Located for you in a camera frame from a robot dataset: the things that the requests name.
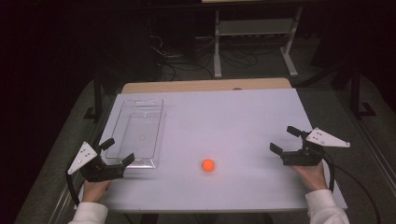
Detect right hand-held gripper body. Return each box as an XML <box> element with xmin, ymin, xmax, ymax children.
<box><xmin>280</xmin><ymin>127</ymin><xmax>351</xmax><ymax>167</ymax></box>

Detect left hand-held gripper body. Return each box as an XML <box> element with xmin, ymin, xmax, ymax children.
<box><xmin>66</xmin><ymin>141</ymin><xmax>126</xmax><ymax>183</ymax></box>

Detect clear plastic container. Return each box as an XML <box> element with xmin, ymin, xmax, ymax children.
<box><xmin>105</xmin><ymin>98</ymin><xmax>166</xmax><ymax>170</ymax></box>

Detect orange ball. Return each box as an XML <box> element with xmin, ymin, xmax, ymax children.
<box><xmin>201</xmin><ymin>158</ymin><xmax>216</xmax><ymax>173</ymax></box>

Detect person's left hand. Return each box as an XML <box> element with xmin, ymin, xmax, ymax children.
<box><xmin>81</xmin><ymin>179</ymin><xmax>112</xmax><ymax>205</ymax></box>

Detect person's right hand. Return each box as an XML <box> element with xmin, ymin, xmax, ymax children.
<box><xmin>289</xmin><ymin>161</ymin><xmax>329</xmax><ymax>196</ymax></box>

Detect black metal stand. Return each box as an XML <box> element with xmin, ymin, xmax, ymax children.
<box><xmin>349</xmin><ymin>60</ymin><xmax>377</xmax><ymax>119</ymax></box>
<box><xmin>83</xmin><ymin>69</ymin><xmax>106</xmax><ymax>123</ymax></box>

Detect wooden table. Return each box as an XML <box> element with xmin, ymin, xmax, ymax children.
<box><xmin>120</xmin><ymin>77</ymin><xmax>292</xmax><ymax>95</ymax></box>

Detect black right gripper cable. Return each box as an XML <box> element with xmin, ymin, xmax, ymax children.
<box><xmin>321</xmin><ymin>153</ymin><xmax>382</xmax><ymax>224</ymax></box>

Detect black floor cables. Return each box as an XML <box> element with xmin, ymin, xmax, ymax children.
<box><xmin>148</xmin><ymin>33</ymin><xmax>260</xmax><ymax>82</ymax></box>

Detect white metal desk frame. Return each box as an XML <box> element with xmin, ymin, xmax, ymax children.
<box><xmin>213</xmin><ymin>5</ymin><xmax>304</xmax><ymax>79</ymax></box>

